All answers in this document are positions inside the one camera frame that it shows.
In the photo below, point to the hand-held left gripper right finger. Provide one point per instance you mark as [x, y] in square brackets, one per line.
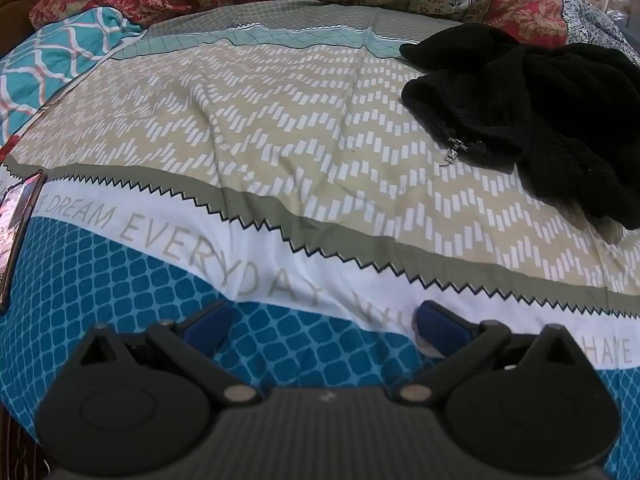
[442, 324]

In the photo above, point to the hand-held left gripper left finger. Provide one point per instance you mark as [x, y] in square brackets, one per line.
[210, 321]

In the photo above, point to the black pants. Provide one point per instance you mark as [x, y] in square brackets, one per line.
[525, 90]

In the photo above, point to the patterned bedsheet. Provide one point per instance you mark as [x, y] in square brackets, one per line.
[300, 160]

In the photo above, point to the smartphone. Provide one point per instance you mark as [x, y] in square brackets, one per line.
[15, 230]

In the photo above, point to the teal lattice pattern pillow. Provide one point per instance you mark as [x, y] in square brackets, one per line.
[45, 65]

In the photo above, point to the wooden headboard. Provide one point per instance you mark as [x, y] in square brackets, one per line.
[12, 0]

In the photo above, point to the wooden bed side rail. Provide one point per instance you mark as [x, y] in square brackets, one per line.
[17, 445]

